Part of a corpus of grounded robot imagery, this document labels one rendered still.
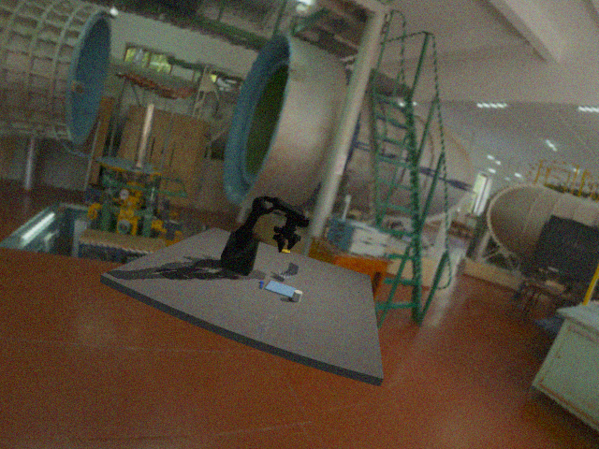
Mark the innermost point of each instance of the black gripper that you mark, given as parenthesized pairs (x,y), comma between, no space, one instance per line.
(288,234)

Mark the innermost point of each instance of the light blue flat mat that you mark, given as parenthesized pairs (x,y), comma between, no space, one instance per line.
(280,289)

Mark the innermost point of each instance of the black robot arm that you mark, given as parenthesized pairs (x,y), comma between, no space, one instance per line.
(295,217)

